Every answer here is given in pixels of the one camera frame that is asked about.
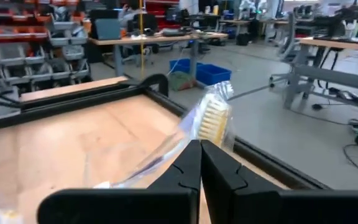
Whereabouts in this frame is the storage bin rack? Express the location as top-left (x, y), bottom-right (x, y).
top-left (0, 0), bottom-right (92, 122)

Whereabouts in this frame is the blue plastic bin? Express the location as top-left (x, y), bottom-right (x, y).
top-left (168, 58), bottom-right (204, 76)
top-left (195, 63), bottom-right (233, 86)

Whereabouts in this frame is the yellow cable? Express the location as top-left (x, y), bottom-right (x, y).
top-left (138, 0), bottom-right (145, 80)

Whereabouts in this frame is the black metal table frame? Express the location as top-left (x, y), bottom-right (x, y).
top-left (0, 73), bottom-right (332, 191)

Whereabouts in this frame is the orange toothbrush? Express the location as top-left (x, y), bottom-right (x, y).
top-left (82, 80), bottom-right (237, 190)

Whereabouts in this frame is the grey laptop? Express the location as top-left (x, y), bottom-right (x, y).
top-left (89, 8), bottom-right (123, 41)

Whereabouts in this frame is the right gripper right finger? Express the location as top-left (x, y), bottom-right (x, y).
top-left (200, 139), bottom-right (358, 224)

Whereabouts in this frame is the green bag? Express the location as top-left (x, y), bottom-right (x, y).
top-left (167, 70), bottom-right (198, 92)

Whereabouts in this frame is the black power strip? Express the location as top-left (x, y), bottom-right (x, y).
top-left (327, 86), bottom-right (358, 104)

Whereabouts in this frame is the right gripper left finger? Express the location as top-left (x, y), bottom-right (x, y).
top-left (37, 139), bottom-right (203, 224)

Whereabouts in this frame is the grey office chair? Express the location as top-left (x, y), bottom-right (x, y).
top-left (268, 11), bottom-right (309, 91)

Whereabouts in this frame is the wooden desk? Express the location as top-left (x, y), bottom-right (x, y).
top-left (283, 35), bottom-right (358, 112)
top-left (88, 30), bottom-right (229, 78)

